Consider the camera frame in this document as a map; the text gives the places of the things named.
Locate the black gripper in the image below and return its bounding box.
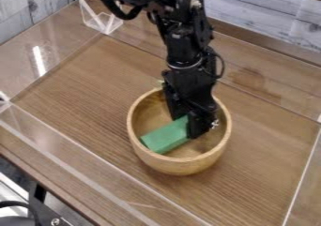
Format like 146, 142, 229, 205
162, 62, 218, 139

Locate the wooden bowl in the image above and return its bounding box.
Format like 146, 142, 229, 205
127, 88, 232, 175

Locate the green rectangular block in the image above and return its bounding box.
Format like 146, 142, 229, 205
139, 116, 190, 155

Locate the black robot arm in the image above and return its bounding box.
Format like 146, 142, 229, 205
101, 0, 225, 139

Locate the clear acrylic tray wall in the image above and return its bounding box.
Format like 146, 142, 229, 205
0, 98, 210, 226

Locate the clear acrylic corner bracket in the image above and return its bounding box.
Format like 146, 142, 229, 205
79, 0, 123, 35

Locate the black metal table frame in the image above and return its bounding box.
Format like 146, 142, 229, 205
0, 158, 91, 226

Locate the black cable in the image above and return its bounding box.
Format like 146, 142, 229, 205
0, 199, 43, 226

